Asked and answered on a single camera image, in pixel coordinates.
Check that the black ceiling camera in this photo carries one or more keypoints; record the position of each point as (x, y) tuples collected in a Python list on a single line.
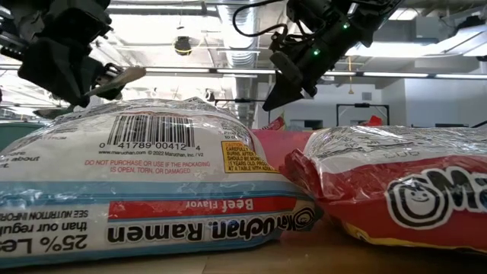
[(183, 45)]

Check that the black metal rig frame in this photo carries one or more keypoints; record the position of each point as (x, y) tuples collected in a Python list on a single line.
[(236, 100), (361, 105)]

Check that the orange red ramen packet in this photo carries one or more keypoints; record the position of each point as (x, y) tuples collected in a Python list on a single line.
[(371, 121)]

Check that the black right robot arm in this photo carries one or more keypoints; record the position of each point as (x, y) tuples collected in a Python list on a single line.
[(380, 15)]

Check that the teal plastic tray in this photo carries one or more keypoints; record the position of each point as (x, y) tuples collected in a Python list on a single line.
[(15, 133)]

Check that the long light strip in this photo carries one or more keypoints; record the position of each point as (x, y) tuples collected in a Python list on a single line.
[(228, 71)]

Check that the shrimp ramen packet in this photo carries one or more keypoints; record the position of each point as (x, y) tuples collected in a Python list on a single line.
[(274, 123)]

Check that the red plastic tray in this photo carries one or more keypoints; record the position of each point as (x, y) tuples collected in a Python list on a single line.
[(281, 148)]

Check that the silver ventilation duct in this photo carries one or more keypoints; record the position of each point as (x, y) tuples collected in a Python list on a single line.
[(239, 38)]

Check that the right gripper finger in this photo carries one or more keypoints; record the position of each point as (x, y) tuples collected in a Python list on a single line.
[(287, 64), (281, 99)]

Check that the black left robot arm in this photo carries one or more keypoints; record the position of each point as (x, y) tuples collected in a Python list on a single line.
[(76, 19)]

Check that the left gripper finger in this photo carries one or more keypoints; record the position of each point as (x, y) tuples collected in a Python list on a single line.
[(108, 72), (110, 93)]

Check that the blue white ramen packet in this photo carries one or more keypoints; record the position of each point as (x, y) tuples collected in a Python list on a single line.
[(144, 179)]

